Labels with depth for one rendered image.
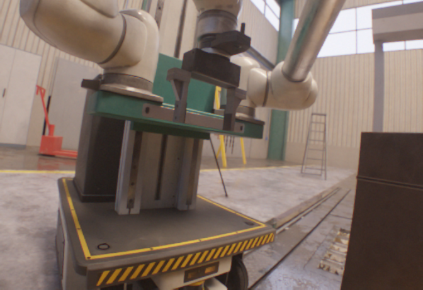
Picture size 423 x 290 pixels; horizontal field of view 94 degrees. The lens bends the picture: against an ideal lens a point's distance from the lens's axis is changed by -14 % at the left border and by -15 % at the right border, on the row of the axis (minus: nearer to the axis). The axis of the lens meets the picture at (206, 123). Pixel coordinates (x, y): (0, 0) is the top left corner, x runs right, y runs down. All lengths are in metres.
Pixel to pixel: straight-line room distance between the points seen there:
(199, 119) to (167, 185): 0.37
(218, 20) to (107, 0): 0.27
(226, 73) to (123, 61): 0.29
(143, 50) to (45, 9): 0.26
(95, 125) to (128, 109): 0.36
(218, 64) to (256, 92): 0.44
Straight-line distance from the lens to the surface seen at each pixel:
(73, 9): 0.57
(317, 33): 0.73
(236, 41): 0.45
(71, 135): 6.29
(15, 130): 5.51
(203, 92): 0.96
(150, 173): 0.95
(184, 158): 0.98
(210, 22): 0.51
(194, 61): 0.46
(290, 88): 0.88
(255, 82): 0.92
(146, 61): 0.68
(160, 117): 0.67
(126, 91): 0.63
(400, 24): 3.76
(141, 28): 0.69
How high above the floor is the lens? 0.63
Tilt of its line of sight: 4 degrees up
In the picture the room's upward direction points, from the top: 7 degrees clockwise
